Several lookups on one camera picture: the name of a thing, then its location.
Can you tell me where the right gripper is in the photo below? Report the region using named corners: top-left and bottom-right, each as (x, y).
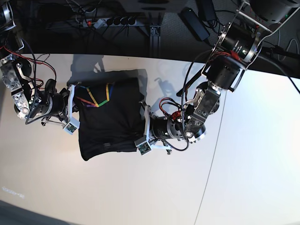
top-left (25, 81), bottom-right (76, 127)

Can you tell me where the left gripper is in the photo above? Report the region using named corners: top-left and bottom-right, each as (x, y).
top-left (140, 100), bottom-right (187, 155)

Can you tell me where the black T-shirt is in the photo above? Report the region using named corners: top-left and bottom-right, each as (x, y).
top-left (74, 78), bottom-right (144, 161)

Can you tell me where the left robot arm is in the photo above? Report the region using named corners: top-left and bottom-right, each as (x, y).
top-left (135, 0), bottom-right (300, 154)

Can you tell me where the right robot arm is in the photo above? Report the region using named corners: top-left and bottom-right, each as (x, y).
top-left (0, 0), bottom-right (80, 134)

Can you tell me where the white power strip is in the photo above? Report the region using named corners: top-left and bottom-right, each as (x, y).
top-left (79, 17), bottom-right (138, 29)

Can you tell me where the black power adapter brick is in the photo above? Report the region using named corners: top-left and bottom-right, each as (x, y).
top-left (180, 7), bottom-right (210, 41)

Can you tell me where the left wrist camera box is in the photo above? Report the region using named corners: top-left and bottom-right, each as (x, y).
top-left (135, 136), bottom-right (152, 155)

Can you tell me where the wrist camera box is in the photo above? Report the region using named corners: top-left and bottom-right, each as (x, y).
top-left (62, 117), bottom-right (80, 135)
top-left (135, 136), bottom-right (152, 155)

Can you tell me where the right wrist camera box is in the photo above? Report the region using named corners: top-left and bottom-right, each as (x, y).
top-left (62, 117), bottom-right (80, 135)

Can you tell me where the aluminium table frame post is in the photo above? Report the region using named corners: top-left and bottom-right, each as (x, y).
top-left (149, 12), bottom-right (161, 58)

